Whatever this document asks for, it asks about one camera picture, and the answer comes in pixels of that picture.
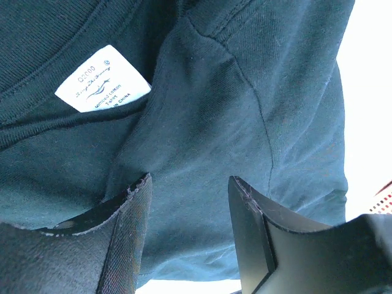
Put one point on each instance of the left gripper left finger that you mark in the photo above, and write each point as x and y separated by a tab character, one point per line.
98	251

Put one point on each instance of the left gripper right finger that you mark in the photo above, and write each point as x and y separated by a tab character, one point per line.
280	251

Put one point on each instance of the black t shirt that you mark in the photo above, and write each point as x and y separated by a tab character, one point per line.
96	94

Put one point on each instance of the white plastic basket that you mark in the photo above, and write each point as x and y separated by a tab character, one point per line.
381	202

